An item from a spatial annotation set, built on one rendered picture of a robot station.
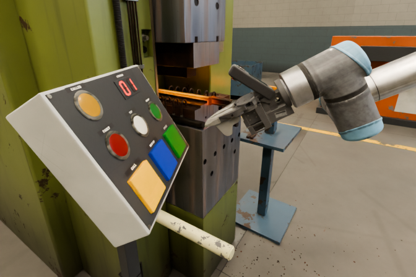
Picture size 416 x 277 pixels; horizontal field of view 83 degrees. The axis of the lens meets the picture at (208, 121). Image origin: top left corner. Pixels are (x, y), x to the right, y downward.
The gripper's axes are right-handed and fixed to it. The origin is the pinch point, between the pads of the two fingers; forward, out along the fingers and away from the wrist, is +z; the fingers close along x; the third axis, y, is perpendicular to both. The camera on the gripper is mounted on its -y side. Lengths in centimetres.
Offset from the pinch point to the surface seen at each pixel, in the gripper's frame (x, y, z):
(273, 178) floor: 138, 115, 14
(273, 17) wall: 816, -7, -138
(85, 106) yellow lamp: -21.3, -17.4, 10.7
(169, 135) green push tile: -2.1, -1.8, 10.3
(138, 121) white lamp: -10.2, -9.7, 10.6
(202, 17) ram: 40.8, -27.0, -7.0
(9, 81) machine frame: 23, -43, 67
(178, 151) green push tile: -2.7, 3.0, 10.3
